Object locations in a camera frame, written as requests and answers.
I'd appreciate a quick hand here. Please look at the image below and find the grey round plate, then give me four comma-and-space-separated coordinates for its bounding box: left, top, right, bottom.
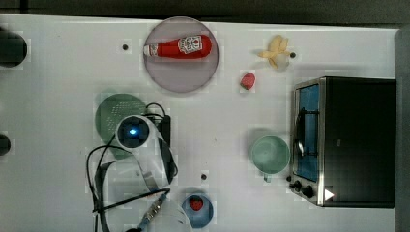
143, 16, 219, 94

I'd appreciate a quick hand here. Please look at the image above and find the small strawberry in bowl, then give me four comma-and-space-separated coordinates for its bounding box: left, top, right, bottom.
190, 198, 203, 211

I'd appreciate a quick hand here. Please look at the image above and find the black cylinder post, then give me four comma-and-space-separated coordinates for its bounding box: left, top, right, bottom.
0, 134, 12, 156

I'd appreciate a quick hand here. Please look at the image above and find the green mug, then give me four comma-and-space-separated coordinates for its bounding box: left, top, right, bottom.
249, 135, 290, 183

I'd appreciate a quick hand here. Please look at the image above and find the green plastic strainer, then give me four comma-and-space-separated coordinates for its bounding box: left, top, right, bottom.
95, 94, 146, 144

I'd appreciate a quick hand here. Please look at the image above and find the black toaster oven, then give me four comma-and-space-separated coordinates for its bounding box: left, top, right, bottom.
286, 76, 396, 208

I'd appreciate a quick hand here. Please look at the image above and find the peeled toy banana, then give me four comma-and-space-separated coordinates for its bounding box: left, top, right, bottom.
257, 35, 291, 70

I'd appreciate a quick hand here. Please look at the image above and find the red ketchup bottle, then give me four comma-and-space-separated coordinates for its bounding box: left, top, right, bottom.
143, 35, 213, 59

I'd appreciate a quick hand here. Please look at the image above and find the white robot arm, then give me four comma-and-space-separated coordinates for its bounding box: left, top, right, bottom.
94, 115, 192, 232

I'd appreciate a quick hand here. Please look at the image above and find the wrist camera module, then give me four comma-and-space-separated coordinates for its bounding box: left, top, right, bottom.
157, 115, 171, 144

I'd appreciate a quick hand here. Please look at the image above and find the blue bowl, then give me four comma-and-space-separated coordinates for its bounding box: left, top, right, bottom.
182, 193, 214, 229

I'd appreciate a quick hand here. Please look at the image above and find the red toy strawberry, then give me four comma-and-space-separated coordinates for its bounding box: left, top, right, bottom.
240, 72, 256, 90

